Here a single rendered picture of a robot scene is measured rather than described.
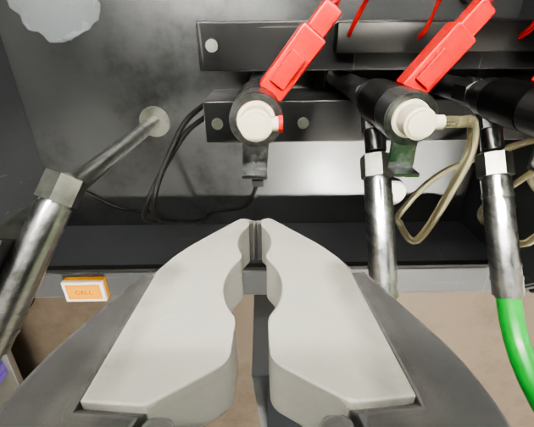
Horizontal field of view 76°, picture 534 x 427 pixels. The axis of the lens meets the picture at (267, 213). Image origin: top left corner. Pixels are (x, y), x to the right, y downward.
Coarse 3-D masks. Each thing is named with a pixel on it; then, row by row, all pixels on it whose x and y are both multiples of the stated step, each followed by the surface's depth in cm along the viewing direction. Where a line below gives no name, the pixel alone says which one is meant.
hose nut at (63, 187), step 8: (48, 176) 18; (56, 176) 18; (64, 176) 18; (72, 176) 18; (40, 184) 18; (48, 184) 18; (56, 184) 17; (64, 184) 18; (72, 184) 18; (80, 184) 18; (40, 192) 18; (48, 192) 17; (56, 192) 17; (64, 192) 18; (72, 192) 18; (80, 192) 18; (56, 200) 18; (64, 200) 18; (72, 200) 18; (80, 200) 19
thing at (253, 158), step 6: (246, 150) 19; (252, 150) 19; (258, 150) 19; (264, 150) 19; (246, 156) 19; (252, 156) 19; (258, 156) 19; (264, 156) 19; (246, 162) 19; (252, 162) 19; (258, 162) 19; (264, 162) 19; (246, 168) 19; (252, 168) 19; (258, 168) 19; (264, 168) 19
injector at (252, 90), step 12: (252, 72) 36; (264, 72) 34; (252, 84) 20; (240, 96) 17; (252, 96) 17; (264, 96) 17; (276, 108) 17; (240, 132) 18; (276, 132) 18; (252, 144) 18; (264, 144) 18
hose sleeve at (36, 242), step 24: (48, 216) 17; (24, 240) 17; (48, 240) 18; (24, 264) 17; (48, 264) 18; (0, 288) 17; (24, 288) 17; (0, 312) 16; (24, 312) 17; (0, 336) 17
